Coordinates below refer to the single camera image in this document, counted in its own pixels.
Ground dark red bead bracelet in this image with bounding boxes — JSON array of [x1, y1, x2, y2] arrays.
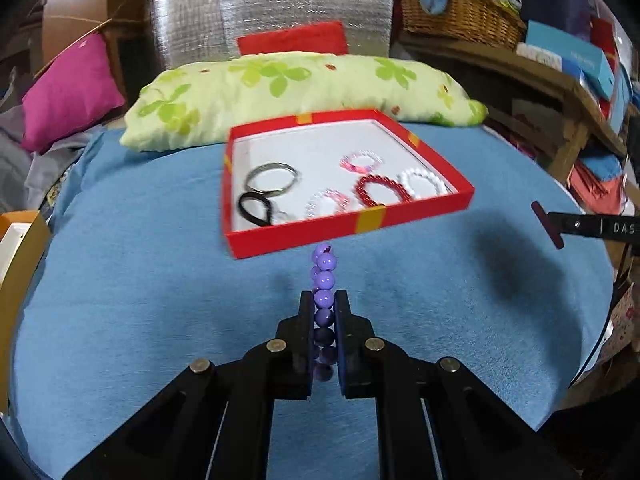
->
[[354, 173, 412, 208]]

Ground green leaf print pillow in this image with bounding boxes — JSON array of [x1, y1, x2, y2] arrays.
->
[[120, 52, 490, 153]]

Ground brown cardboard box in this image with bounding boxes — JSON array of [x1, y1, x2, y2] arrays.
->
[[35, 0, 113, 78]]

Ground red cushion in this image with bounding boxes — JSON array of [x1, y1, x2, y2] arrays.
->
[[236, 21, 349, 57]]

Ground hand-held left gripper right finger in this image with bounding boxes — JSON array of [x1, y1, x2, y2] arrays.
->
[[334, 289, 581, 480]]

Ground blue folded cloth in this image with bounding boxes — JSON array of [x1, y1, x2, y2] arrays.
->
[[582, 152, 626, 181]]

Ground silver insulation sheet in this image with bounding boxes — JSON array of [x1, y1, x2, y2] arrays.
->
[[150, 0, 396, 73]]

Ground pink and clear bead bracelet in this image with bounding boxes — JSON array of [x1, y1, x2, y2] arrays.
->
[[340, 150, 383, 173]]

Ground silver bangle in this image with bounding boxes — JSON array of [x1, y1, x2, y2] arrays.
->
[[245, 161, 304, 196]]

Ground clear bead bracelet pink charm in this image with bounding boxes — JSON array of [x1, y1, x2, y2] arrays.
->
[[305, 188, 353, 219]]

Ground white flat box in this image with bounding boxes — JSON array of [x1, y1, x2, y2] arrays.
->
[[516, 42, 563, 68]]

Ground purple bead bracelet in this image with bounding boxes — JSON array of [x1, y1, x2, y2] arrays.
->
[[310, 242, 338, 381]]

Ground orange box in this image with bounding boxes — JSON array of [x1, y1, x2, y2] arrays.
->
[[0, 210, 51, 411]]

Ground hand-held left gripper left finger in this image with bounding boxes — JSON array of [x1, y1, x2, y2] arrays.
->
[[62, 290, 317, 480]]

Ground floral paper bag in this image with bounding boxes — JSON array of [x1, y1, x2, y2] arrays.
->
[[607, 285, 640, 352]]

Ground grey clothes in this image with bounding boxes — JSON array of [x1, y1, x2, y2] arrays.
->
[[0, 107, 106, 216]]

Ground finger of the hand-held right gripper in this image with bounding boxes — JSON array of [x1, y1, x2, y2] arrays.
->
[[531, 201, 603, 251]]

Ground white pearl bracelet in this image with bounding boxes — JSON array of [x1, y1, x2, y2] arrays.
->
[[397, 167, 449, 200]]

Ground magenta pillow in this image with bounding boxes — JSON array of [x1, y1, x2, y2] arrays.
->
[[20, 32, 126, 155]]

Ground red cardboard box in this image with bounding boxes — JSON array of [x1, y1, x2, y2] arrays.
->
[[221, 108, 476, 261]]

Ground wicker basket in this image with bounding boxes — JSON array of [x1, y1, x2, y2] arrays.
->
[[397, 0, 527, 52]]

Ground coral pink cloth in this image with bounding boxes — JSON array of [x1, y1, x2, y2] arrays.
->
[[570, 162, 633, 208]]

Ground black hair tie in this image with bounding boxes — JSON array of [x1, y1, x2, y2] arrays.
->
[[237, 191, 276, 228]]

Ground blue flat box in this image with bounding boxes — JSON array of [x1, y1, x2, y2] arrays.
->
[[525, 20, 616, 101]]

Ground wooden shelf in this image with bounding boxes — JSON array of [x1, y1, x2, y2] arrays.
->
[[395, 30, 631, 186]]

